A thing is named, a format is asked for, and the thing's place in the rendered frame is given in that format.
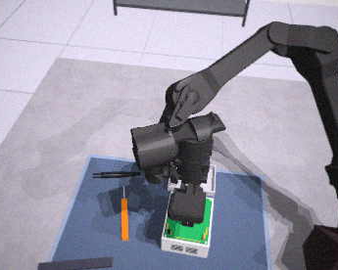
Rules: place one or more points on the blue work mat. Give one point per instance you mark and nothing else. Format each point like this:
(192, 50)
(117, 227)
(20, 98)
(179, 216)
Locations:
(92, 226)

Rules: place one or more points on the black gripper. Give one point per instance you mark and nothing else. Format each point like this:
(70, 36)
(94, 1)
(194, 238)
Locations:
(188, 203)

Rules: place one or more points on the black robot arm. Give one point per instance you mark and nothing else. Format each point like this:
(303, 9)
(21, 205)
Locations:
(314, 53)

